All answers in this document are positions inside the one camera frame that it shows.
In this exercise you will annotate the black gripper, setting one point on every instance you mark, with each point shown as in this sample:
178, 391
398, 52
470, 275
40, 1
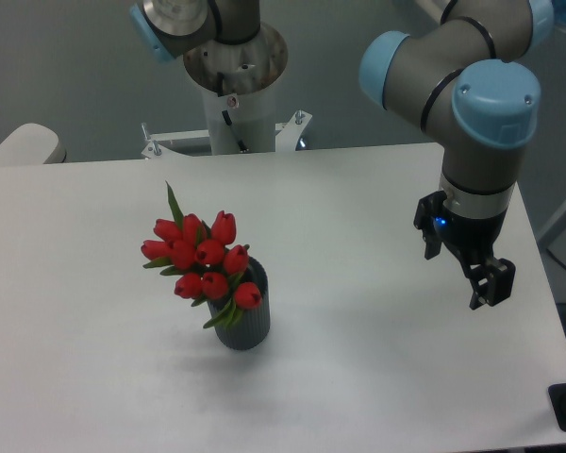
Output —
471, 242

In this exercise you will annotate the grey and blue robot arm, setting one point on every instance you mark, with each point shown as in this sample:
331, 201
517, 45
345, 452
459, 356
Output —
461, 84

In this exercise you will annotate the dark grey ribbed vase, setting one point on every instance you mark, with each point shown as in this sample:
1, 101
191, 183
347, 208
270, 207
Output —
245, 321

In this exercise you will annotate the red tulip bouquet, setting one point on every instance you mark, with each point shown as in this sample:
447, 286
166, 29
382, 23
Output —
210, 267

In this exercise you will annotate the beige chair backrest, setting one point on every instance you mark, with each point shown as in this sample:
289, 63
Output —
31, 144

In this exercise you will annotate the white pedestal base bracket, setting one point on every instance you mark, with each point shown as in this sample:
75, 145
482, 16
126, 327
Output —
224, 138

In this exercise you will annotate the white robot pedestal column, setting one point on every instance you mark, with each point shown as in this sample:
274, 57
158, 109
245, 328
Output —
237, 82

